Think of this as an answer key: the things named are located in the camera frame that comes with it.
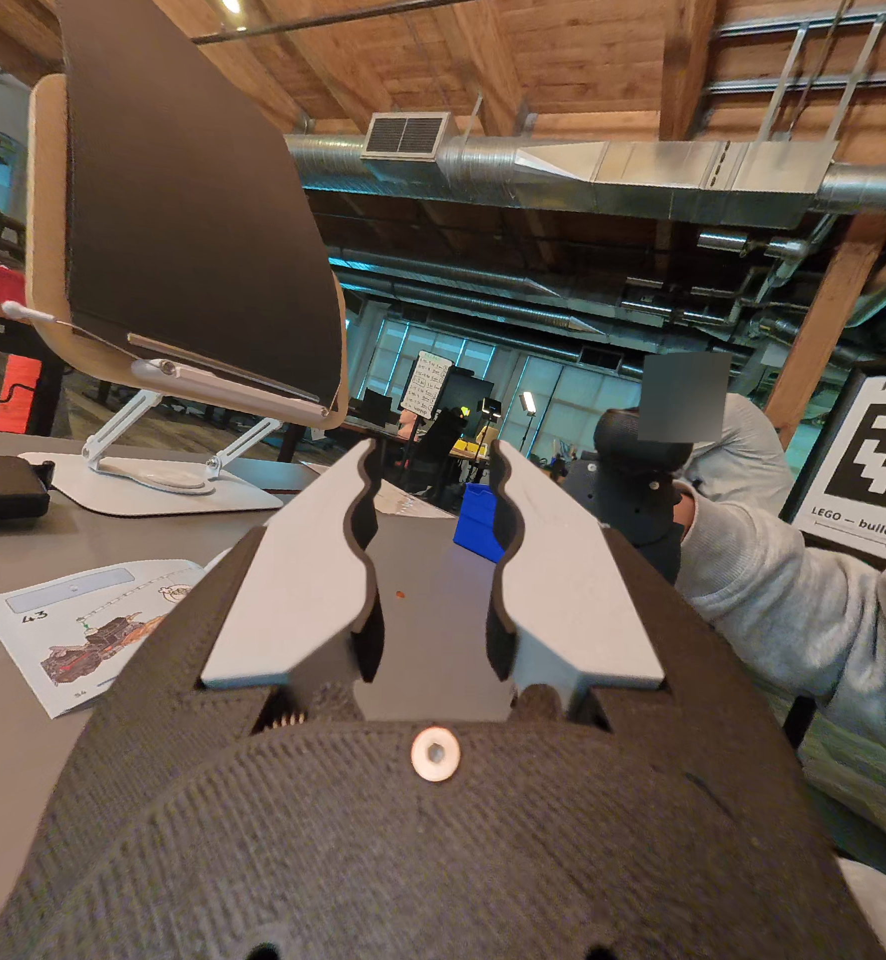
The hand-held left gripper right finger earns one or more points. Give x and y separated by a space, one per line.
570 600

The wooden post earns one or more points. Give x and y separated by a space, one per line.
825 322

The studio light on stand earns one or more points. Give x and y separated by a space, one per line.
527 401
491 409

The person's right forearm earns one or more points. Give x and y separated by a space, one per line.
773 600

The white paper sheet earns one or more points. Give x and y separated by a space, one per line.
413 502

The framed marker sign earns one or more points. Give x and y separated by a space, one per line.
878 450

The blue plastic bin white tag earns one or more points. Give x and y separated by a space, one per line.
480 525

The lego instruction booklet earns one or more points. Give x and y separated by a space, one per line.
75 622

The white grid board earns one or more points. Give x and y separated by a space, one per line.
425 382

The black charger box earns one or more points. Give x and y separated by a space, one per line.
0 487

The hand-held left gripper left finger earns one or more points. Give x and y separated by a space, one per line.
293 600

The black monitor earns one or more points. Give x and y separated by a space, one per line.
469 401

